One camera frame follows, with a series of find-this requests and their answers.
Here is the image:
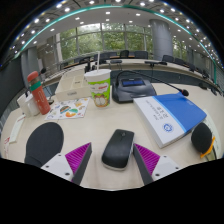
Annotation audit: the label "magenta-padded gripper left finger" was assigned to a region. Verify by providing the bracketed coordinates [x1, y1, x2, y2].
[40, 142, 93, 187]

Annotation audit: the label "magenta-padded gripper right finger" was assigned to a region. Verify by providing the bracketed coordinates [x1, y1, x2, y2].
[132, 142, 183, 186]

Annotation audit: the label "black computer mouse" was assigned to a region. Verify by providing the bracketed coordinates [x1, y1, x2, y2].
[101, 128, 136, 172]

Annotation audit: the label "dark round mouse pad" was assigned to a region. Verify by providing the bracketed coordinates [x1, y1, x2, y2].
[23, 121, 65, 168]

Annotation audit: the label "black round orange-edged object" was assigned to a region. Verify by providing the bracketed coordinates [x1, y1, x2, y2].
[190, 122, 216, 160]

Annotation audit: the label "blue and white book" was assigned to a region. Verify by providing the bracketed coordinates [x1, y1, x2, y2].
[132, 92, 208, 150]

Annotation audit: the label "red and white card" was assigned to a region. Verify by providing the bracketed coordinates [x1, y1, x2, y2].
[2, 136, 11, 158]

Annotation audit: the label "white paper sheet red header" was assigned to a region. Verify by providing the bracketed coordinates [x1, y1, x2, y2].
[8, 113, 27, 145]

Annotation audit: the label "colourful sticker sheet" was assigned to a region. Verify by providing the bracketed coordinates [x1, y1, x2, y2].
[44, 96, 92, 121]

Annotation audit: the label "stack of white paper cups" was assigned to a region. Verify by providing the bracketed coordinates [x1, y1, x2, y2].
[16, 93, 32, 118]

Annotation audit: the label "red bottle with green band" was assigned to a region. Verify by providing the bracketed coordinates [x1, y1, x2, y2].
[26, 70, 52, 116]

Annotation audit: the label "white compartment tray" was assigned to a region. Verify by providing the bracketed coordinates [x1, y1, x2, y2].
[53, 67, 93, 103]

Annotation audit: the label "black conference microphone unit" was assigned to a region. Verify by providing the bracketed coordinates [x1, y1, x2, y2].
[111, 69, 190, 105]

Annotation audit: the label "green printed paper cup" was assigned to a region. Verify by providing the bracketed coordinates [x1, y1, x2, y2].
[83, 68, 112, 109]

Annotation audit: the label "white drinking straw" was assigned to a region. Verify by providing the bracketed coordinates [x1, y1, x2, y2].
[95, 50, 101, 72]

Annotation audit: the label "dark office chairs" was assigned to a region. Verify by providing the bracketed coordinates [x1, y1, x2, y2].
[72, 49, 218, 83]

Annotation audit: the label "round ceiling lights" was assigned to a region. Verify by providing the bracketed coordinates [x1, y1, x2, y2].
[9, 0, 222, 64]

